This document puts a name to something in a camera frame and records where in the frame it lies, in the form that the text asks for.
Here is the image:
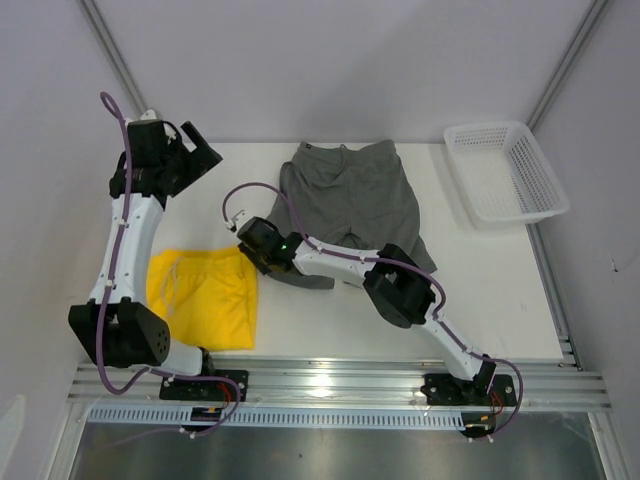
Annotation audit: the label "yellow shorts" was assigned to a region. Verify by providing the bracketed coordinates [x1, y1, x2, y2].
[146, 247, 258, 351]

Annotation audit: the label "grey shorts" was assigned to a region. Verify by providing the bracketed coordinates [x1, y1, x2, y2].
[279, 140, 437, 274]

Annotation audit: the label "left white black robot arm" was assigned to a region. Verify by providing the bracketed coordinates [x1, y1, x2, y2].
[68, 119, 222, 400]

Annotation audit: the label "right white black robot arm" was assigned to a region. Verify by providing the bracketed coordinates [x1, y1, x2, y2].
[229, 217, 496, 404]

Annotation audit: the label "white plastic basket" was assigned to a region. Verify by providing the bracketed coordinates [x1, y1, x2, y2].
[444, 121, 570, 230]

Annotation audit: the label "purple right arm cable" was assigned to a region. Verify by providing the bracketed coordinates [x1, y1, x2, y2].
[220, 181, 524, 444]

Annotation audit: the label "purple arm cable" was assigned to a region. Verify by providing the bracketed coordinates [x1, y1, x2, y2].
[220, 181, 524, 444]
[94, 91, 242, 447]

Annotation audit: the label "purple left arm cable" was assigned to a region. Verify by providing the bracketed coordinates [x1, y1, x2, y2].
[94, 91, 242, 447]

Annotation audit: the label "left aluminium frame post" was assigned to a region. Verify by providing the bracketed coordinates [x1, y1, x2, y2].
[76, 0, 149, 115]

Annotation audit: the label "aluminium frame post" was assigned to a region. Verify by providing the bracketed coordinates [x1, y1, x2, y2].
[76, 0, 149, 115]
[526, 0, 613, 132]

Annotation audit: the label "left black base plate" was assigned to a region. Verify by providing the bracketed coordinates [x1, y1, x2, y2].
[159, 370, 249, 403]

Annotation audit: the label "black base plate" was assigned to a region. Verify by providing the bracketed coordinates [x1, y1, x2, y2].
[159, 370, 249, 403]
[420, 373, 517, 407]

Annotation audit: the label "white slotted cable duct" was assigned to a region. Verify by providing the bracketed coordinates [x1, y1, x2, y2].
[87, 405, 464, 431]

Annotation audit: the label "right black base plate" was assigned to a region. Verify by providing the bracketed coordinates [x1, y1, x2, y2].
[420, 373, 517, 407]

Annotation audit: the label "aluminium mounting rail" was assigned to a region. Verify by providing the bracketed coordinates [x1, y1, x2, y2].
[67, 355, 612, 412]

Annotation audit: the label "right aluminium frame post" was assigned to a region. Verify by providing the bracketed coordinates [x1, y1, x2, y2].
[526, 0, 613, 132]

